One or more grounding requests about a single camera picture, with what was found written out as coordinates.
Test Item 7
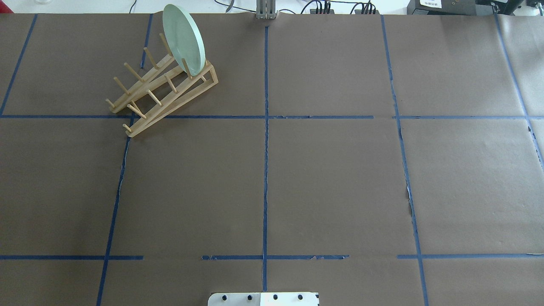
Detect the black computer box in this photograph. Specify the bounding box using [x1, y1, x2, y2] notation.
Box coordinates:
[406, 0, 505, 16]

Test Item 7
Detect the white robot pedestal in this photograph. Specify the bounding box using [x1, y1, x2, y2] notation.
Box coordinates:
[207, 291, 320, 306]

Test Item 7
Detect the brown paper table cover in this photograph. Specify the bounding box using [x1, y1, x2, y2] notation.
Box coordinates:
[1, 12, 543, 306]

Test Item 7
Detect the light green plate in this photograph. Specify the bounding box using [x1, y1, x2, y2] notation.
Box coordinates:
[162, 4, 206, 77]

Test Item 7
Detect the aluminium frame post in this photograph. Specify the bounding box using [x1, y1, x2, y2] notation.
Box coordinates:
[256, 0, 277, 20]

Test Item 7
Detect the wooden plate rack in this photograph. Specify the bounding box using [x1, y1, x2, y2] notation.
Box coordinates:
[106, 33, 219, 137]

